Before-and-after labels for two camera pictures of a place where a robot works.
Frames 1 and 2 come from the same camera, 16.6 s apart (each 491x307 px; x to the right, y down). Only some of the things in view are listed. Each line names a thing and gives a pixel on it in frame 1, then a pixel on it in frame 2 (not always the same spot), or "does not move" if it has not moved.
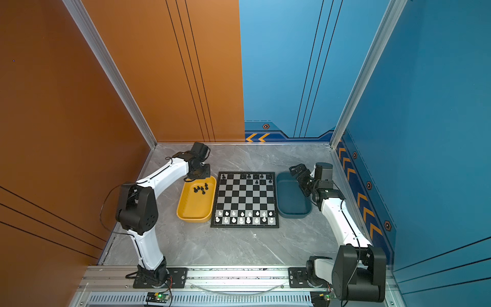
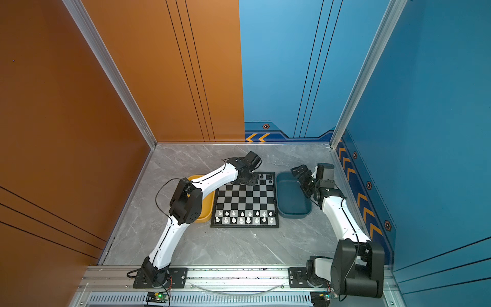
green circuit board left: (160, 297) does not move
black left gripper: (208, 173) to (254, 182)
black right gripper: (306, 173) does not move
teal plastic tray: (291, 201) does not move
